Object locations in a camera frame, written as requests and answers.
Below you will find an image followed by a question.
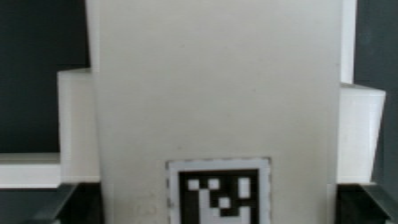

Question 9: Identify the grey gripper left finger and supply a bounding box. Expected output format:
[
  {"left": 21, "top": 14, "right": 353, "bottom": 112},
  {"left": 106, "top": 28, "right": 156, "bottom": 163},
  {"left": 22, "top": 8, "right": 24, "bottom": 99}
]
[{"left": 22, "top": 183, "right": 104, "bottom": 224}]

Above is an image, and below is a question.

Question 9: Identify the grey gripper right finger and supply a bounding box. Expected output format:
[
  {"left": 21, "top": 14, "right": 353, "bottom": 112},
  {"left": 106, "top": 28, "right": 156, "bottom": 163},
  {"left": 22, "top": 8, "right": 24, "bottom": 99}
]
[{"left": 333, "top": 184, "right": 398, "bottom": 224}]

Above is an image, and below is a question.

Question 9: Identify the white cabinet body box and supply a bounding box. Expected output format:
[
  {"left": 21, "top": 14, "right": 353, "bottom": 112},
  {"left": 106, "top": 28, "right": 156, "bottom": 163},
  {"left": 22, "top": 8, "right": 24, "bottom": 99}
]
[{"left": 56, "top": 68, "right": 385, "bottom": 184}]

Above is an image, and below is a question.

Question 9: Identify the white cabinet top block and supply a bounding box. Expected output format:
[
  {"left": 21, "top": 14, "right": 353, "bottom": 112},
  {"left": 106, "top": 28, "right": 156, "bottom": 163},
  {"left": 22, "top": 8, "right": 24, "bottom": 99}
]
[{"left": 86, "top": 0, "right": 342, "bottom": 224}]

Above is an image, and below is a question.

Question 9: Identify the white front rail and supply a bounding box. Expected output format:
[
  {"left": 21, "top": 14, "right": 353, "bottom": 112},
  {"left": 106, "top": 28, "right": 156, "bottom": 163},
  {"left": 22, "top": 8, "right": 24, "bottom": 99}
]
[{"left": 0, "top": 153, "right": 60, "bottom": 189}]

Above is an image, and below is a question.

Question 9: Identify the white rail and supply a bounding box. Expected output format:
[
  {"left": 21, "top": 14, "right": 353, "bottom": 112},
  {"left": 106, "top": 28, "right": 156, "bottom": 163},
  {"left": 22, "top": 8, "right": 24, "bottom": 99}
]
[
  {"left": 340, "top": 0, "right": 356, "bottom": 84},
  {"left": 0, "top": 153, "right": 60, "bottom": 189}
]

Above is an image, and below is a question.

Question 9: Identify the white right rail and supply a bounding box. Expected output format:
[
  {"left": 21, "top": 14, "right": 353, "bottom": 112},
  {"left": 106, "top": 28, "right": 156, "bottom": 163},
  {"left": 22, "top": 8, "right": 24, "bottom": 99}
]
[{"left": 340, "top": 0, "right": 356, "bottom": 84}]

